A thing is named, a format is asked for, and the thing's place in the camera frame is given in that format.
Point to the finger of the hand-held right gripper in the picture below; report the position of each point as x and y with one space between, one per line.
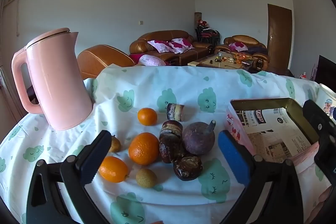
313 115
324 163

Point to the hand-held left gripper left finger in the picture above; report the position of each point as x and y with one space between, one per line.
90 161

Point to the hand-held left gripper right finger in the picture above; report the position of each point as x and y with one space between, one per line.
233 158

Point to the medium orange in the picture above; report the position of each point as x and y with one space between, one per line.
113 169

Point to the small yellow round fruit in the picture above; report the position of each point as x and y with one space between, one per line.
115 145
146 178

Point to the purple passion fruit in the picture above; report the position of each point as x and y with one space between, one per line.
198 138

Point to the dark burger print cylinder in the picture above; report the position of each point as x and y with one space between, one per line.
168 151
187 168

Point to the large orange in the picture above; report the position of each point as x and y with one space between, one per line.
143 148

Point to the white printed cup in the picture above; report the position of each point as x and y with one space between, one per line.
325 100

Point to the black television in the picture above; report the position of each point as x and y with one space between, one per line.
326 69

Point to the white green printed tablecloth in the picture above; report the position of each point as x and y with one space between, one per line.
183 200

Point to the small mandarin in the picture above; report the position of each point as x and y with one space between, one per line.
147 117

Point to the brown wooden door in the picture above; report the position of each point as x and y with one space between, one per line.
279 37

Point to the pink electric kettle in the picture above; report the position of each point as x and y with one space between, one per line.
57 82

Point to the dark purple blanket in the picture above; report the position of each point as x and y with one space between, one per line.
257 50

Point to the wooden coffee table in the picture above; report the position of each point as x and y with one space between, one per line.
210 62

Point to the white magenta floral pillow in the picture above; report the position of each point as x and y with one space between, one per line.
237 47
181 45
158 46

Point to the brown leather loveseat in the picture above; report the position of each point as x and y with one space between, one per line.
244 39

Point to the brown leather chaise sofa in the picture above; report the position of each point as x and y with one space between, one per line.
102 58

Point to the brown leather three-seat sofa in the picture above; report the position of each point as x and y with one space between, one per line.
189 54

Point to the pale pink leaf pillow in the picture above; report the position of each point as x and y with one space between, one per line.
152 60

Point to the stack of dark chairs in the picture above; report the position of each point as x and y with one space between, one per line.
207 35

